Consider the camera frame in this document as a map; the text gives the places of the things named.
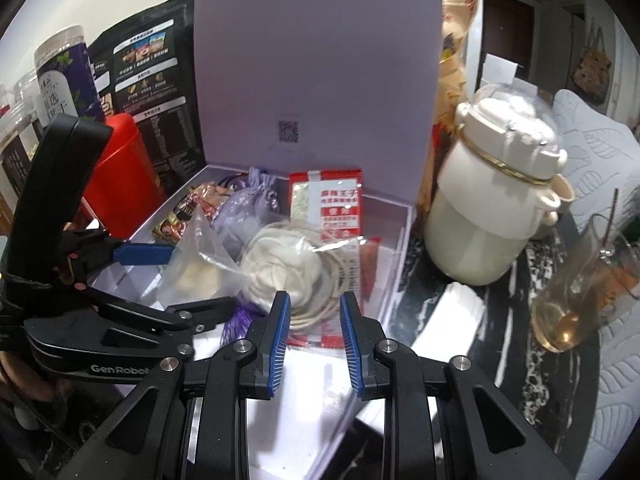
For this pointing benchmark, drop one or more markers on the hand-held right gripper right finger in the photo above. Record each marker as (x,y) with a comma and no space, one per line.
(350,345)

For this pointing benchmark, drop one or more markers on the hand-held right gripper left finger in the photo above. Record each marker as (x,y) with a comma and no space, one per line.
(277,345)

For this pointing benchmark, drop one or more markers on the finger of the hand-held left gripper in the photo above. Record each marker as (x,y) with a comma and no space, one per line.
(190,315)
(145,253)

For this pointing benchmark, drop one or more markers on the brown cereal packet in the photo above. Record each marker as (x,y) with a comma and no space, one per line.
(172,222)

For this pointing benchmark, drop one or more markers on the clear zip bag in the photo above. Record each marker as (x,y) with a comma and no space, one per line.
(200,265)

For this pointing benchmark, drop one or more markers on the orange-red snack packet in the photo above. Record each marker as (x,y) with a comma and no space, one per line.
(371,270)

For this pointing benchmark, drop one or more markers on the long red white packet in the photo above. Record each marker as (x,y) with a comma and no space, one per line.
(332,200)

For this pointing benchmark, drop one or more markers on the lavender gift box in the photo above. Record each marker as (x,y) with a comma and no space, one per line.
(325,85)

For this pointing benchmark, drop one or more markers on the person's left hand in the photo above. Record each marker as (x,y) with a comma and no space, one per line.
(30,380)

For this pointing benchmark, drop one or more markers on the red canister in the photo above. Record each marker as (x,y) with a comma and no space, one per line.
(125,165)

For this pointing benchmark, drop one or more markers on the black printed pouch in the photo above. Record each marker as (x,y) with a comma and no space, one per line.
(150,85)

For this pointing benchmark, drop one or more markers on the glass mug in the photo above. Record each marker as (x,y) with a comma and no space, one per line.
(570,300)

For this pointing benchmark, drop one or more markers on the metal spoon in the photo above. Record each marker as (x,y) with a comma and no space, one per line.
(610,220)

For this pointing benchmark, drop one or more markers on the orange snack bag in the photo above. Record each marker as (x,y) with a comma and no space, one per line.
(452,75)

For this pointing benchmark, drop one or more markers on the dark brown door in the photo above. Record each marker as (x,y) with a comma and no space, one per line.
(505,15)

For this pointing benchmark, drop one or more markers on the brown hanging bag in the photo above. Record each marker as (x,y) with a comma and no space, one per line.
(595,65)

